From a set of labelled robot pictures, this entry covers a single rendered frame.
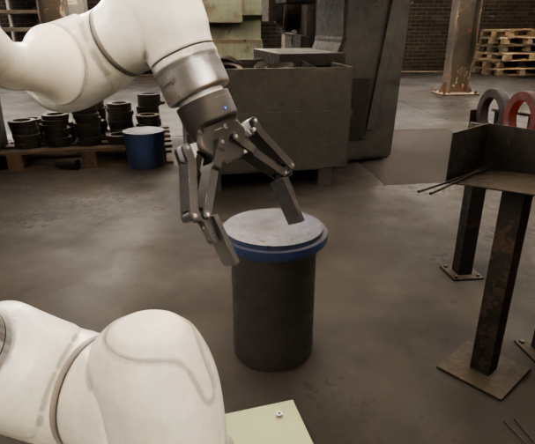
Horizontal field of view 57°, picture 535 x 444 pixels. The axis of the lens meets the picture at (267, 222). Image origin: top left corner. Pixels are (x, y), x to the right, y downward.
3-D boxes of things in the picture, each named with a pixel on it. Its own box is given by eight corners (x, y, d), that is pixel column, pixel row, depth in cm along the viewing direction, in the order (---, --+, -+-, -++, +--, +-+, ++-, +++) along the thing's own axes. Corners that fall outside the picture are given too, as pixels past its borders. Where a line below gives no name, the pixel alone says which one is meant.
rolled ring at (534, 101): (540, 92, 156) (550, 91, 156) (506, 89, 174) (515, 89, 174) (531, 150, 162) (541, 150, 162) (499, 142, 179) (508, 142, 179)
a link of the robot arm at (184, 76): (139, 77, 66) (159, 120, 67) (172, 49, 59) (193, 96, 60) (191, 64, 72) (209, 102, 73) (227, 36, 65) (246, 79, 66)
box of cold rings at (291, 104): (312, 153, 402) (315, 51, 373) (347, 184, 327) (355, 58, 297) (183, 160, 383) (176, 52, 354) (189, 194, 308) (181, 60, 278)
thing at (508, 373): (453, 334, 170) (488, 122, 143) (533, 371, 152) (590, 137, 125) (420, 359, 157) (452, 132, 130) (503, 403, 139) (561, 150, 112)
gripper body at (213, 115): (209, 99, 72) (235, 159, 73) (162, 115, 67) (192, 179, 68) (240, 80, 66) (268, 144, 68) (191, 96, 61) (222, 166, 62)
